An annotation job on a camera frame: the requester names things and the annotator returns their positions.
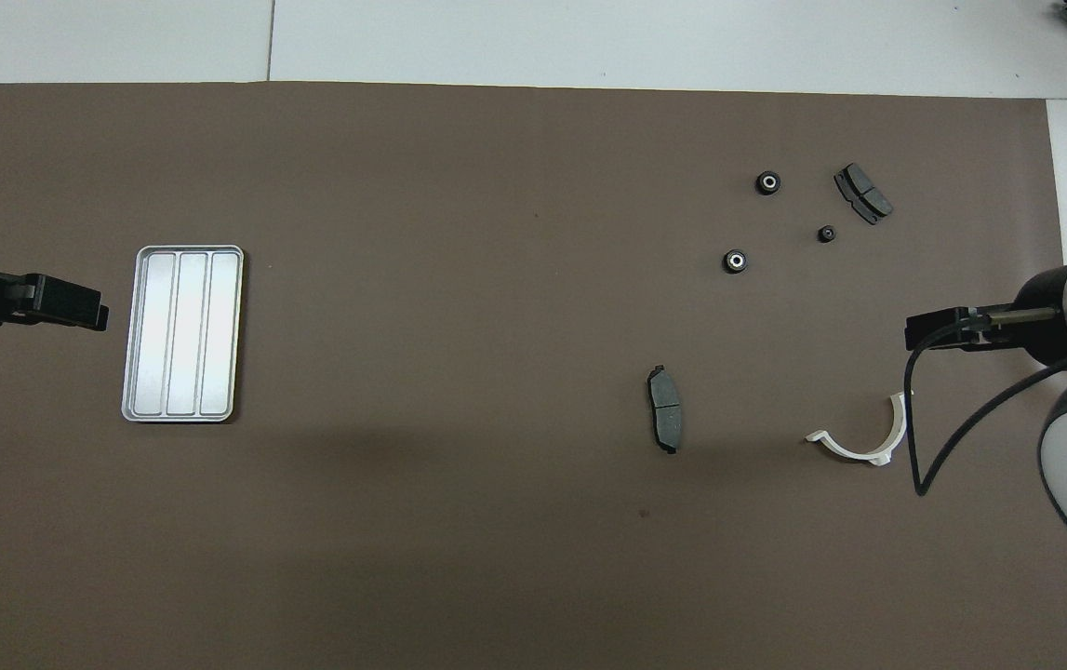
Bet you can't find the brown table mat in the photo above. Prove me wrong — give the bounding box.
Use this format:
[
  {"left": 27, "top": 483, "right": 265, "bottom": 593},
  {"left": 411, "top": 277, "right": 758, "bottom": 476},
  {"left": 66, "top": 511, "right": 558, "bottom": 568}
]
[{"left": 0, "top": 82, "right": 1067, "bottom": 670}]

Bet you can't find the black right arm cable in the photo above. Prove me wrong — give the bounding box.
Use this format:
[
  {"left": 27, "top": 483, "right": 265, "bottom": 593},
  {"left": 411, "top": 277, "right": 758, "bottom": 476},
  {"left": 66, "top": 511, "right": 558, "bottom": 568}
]
[{"left": 903, "top": 312, "right": 1067, "bottom": 497}]

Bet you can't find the white curved plastic bracket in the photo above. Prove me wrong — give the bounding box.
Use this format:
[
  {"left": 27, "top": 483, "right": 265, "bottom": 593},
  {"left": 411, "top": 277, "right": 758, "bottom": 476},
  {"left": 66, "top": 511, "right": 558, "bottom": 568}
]
[{"left": 805, "top": 392, "right": 915, "bottom": 466}]

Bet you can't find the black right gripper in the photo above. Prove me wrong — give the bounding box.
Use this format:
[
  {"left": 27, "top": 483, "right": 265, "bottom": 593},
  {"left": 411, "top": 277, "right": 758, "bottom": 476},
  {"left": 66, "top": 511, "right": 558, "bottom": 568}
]
[{"left": 905, "top": 265, "right": 1067, "bottom": 366}]

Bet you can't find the long grey brake pad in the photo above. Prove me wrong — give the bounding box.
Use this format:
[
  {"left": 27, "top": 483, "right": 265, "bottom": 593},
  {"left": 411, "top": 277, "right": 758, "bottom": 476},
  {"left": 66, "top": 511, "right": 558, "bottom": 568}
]
[{"left": 647, "top": 364, "right": 684, "bottom": 455}]

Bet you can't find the silver metal tray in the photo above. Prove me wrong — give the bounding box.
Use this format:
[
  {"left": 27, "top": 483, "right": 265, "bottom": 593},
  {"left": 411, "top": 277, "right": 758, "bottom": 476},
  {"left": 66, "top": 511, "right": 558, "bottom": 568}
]
[{"left": 121, "top": 245, "right": 245, "bottom": 424}]

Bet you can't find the short grey brake pad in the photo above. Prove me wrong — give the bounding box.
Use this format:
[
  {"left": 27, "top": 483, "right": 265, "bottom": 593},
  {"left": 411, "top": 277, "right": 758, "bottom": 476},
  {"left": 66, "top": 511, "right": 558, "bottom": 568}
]
[{"left": 834, "top": 163, "right": 895, "bottom": 226}]

